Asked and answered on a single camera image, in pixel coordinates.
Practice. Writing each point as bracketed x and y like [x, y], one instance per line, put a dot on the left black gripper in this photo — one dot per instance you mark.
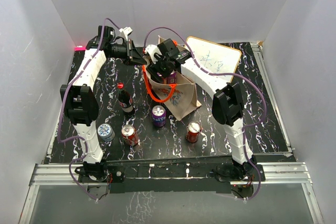
[133, 57]

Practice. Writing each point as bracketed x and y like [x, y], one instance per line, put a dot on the beige canvas tote bag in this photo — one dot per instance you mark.
[180, 98]

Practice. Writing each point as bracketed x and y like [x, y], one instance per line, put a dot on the pink tape strip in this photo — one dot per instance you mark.
[79, 48]

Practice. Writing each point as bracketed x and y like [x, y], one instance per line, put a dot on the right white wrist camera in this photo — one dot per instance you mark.
[154, 53]

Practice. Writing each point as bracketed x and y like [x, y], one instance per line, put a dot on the red can front left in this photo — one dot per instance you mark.
[130, 135]

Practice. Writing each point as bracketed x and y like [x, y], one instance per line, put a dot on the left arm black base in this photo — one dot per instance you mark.
[100, 173]

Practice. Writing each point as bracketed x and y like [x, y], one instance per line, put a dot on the red can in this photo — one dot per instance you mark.
[130, 135]
[193, 131]

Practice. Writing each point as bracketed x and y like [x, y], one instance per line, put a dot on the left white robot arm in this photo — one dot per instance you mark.
[79, 103]

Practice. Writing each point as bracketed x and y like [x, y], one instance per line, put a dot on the small whiteboard wooden frame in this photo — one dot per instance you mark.
[210, 57]

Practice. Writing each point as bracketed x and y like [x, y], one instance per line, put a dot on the purple can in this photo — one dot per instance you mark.
[171, 79]
[158, 116]

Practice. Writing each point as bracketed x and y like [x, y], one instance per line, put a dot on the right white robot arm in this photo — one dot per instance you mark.
[227, 106]

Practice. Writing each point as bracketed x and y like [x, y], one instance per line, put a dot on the blue white tin can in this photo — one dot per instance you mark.
[106, 132]

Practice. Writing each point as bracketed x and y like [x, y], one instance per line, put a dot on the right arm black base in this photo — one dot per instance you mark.
[234, 172]

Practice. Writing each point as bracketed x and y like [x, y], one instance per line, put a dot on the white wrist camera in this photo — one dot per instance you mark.
[125, 33]
[154, 53]

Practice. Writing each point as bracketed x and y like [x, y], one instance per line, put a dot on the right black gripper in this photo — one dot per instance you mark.
[153, 69]

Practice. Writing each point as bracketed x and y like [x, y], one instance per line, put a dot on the aluminium frame rail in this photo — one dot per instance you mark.
[166, 175]

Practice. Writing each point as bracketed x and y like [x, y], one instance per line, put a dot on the red can front centre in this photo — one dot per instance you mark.
[193, 131]

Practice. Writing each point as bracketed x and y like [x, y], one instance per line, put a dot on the cola glass bottle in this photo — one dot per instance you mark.
[125, 100]

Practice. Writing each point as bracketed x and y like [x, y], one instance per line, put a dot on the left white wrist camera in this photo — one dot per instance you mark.
[125, 33]

